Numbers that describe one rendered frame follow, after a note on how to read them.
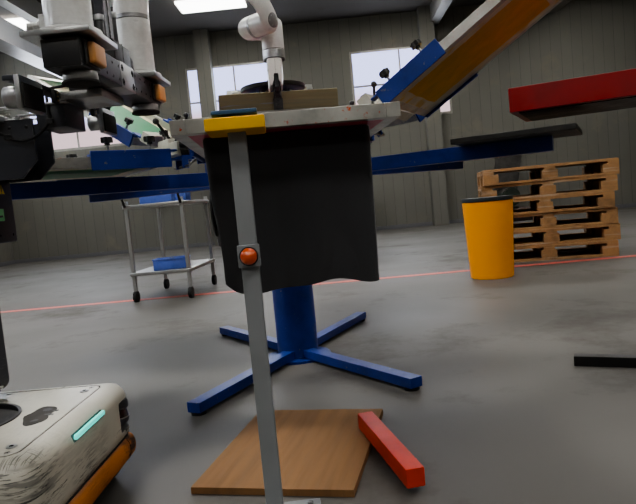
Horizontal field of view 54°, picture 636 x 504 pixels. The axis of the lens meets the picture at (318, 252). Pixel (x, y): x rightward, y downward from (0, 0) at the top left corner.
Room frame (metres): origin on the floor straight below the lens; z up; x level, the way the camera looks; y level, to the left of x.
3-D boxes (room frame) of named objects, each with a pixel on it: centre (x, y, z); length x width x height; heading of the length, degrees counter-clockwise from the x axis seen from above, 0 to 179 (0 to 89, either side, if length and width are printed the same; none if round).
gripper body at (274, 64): (2.16, 0.09, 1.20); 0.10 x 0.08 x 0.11; 4
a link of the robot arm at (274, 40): (2.14, 0.12, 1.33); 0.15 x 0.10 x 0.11; 139
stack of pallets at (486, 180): (6.19, -2.27, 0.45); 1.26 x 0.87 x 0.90; 78
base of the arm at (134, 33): (1.75, 0.46, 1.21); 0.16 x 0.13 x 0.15; 88
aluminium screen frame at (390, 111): (1.98, 0.07, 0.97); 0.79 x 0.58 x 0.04; 4
